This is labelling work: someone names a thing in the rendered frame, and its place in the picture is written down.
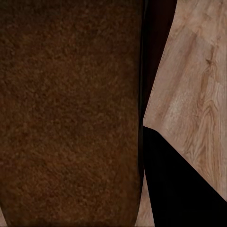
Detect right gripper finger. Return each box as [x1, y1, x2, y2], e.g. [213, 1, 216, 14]
[143, 126, 227, 227]

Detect sandal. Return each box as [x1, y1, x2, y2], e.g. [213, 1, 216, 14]
[0, 0, 177, 227]

